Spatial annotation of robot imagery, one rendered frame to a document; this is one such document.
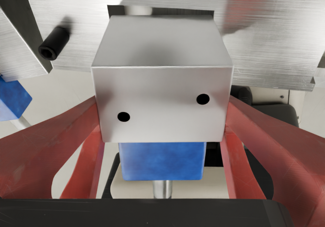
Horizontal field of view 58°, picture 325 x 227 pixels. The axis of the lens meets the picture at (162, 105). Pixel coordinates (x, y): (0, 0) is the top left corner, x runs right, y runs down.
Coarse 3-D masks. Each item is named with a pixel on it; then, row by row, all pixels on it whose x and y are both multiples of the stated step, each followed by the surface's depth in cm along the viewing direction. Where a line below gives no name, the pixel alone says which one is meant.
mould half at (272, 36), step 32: (32, 0) 15; (64, 0) 15; (96, 0) 14; (128, 0) 14; (160, 0) 14; (192, 0) 14; (224, 0) 13; (256, 0) 13; (288, 0) 13; (320, 0) 13; (96, 32) 16; (224, 32) 15; (256, 32) 14; (288, 32) 14; (320, 32) 14; (64, 64) 18; (256, 64) 16; (288, 64) 15
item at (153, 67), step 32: (128, 32) 12; (160, 32) 12; (192, 32) 12; (96, 64) 10; (128, 64) 10; (160, 64) 10; (192, 64) 10; (224, 64) 10; (96, 96) 11; (128, 96) 11; (160, 96) 11; (192, 96) 11; (224, 96) 11; (128, 128) 12; (160, 128) 12; (192, 128) 12; (128, 160) 15; (160, 160) 15; (192, 160) 15; (160, 192) 17
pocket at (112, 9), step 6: (108, 6) 15; (114, 6) 16; (120, 6) 17; (126, 6) 17; (132, 6) 17; (138, 6) 17; (108, 12) 15; (114, 12) 16; (120, 12) 17; (126, 12) 18; (132, 12) 18; (138, 12) 18; (144, 12) 17; (150, 12) 17; (156, 12) 17; (162, 12) 17; (168, 12) 17; (174, 12) 17; (180, 12) 17; (186, 12) 17; (192, 12) 17; (198, 12) 17; (204, 12) 17; (210, 12) 17
